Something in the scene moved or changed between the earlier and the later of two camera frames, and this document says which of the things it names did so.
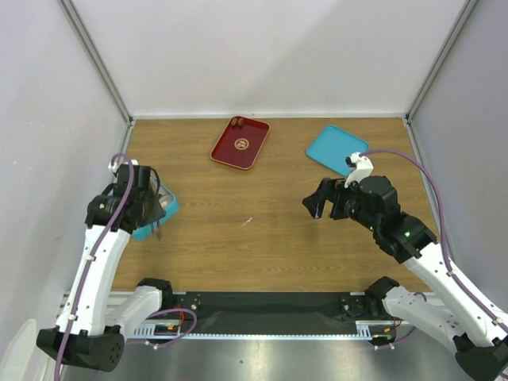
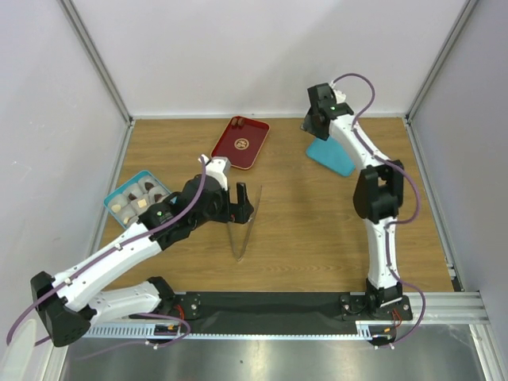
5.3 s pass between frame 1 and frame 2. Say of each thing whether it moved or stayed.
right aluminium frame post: stayed
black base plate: stayed
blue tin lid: stayed
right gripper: moved
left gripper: moved
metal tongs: moved
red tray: stayed
